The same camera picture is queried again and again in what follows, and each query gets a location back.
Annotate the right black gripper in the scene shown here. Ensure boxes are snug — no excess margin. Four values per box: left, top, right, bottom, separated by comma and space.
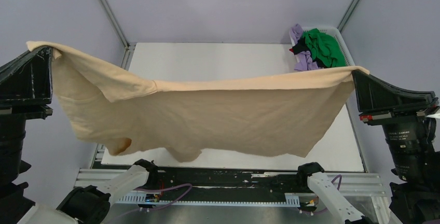
349, 65, 435, 177

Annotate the beige t shirt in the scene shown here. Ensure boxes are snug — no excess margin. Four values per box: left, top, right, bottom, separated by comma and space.
26, 41, 365, 162

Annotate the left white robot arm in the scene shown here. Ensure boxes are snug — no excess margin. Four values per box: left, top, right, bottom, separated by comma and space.
1, 46, 159, 223

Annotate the green t shirt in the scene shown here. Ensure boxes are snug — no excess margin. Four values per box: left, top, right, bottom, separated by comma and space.
301, 29, 346, 68

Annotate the lavender t shirt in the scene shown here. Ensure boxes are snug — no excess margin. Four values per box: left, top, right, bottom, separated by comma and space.
289, 24, 319, 72

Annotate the white plastic laundry basket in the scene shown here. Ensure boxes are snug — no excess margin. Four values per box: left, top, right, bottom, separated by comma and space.
303, 27, 354, 66

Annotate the black garment in basket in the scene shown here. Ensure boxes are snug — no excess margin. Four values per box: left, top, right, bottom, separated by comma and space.
290, 38, 324, 72

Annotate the left corner metal post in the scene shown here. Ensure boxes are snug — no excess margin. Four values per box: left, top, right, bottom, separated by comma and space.
98, 0, 129, 50

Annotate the corner metal post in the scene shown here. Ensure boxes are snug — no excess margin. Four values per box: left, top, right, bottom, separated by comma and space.
98, 0, 129, 50
337, 0, 361, 33

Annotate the right corner metal post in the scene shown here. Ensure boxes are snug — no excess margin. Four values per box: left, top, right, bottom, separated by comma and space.
337, 0, 361, 33

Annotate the aluminium frame rail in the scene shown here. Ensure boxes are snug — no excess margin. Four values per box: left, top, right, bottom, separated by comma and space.
74, 167, 386, 197

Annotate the white slotted cable duct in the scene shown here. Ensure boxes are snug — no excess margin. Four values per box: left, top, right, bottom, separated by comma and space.
117, 192, 300, 207

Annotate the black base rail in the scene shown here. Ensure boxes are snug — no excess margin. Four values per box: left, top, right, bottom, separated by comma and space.
141, 167, 313, 203

